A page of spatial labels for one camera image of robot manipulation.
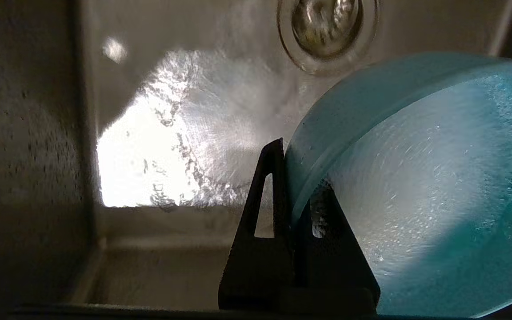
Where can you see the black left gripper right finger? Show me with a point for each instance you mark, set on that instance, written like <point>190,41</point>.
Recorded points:
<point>331,275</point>

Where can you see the teal bowl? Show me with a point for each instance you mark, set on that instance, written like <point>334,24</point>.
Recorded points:
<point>438,178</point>

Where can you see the round metal drain strainer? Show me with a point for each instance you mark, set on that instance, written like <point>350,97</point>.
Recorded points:
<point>327,22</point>

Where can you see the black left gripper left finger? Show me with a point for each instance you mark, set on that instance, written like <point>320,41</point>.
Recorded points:
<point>256,275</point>

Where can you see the stainless steel sink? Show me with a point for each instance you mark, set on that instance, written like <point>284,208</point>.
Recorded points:
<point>38,133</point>

